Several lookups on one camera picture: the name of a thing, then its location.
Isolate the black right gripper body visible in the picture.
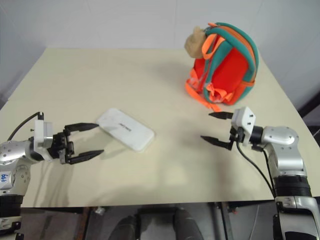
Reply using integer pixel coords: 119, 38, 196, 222
228, 126, 247, 151

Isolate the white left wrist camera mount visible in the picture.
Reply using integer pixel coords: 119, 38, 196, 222
33, 119, 55, 161

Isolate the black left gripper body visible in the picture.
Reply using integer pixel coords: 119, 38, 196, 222
47, 126, 76, 165

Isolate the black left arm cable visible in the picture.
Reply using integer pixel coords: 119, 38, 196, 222
6, 111, 45, 142

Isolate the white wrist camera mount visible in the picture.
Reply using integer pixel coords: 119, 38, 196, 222
33, 119, 55, 161
230, 106, 258, 146

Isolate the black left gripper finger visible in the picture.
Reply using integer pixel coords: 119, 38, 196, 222
67, 149, 105, 166
64, 122, 100, 133

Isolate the thin white floor cable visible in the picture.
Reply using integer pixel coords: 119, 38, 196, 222
250, 204, 261, 226

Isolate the orange and teal backpack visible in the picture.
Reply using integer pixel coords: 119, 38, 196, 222
184, 21, 260, 113

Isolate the black table frame bar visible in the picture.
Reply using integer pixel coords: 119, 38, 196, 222
219, 201, 236, 240

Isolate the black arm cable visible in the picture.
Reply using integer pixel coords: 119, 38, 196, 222
6, 111, 45, 142
236, 141, 277, 199

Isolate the beige plush toy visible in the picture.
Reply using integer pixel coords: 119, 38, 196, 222
184, 25, 209, 59

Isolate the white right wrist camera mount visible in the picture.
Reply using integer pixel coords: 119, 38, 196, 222
230, 106, 258, 146

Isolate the white packet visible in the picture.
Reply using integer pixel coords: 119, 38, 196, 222
95, 107, 155, 152

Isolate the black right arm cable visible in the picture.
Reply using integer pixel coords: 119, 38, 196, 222
236, 141, 277, 199

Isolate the dark rounded shape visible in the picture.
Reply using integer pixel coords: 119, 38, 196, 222
107, 215, 138, 240
173, 208, 205, 240

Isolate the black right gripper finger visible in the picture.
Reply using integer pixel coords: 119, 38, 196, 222
200, 135, 235, 152
208, 111, 235, 121

